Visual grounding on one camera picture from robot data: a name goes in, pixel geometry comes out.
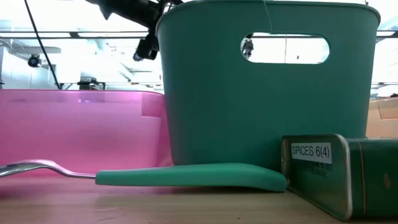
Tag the long ceiling light rail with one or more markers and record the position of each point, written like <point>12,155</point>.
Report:
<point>74,35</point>

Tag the orange translucent plastic bin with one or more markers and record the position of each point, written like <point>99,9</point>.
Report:
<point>382,124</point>

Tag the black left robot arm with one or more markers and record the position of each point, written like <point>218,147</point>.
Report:
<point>130,9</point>

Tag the green rectangular spice tin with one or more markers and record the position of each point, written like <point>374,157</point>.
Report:
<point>320,186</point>

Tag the pink translucent plastic bin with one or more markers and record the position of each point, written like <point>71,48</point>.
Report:
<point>77,133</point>

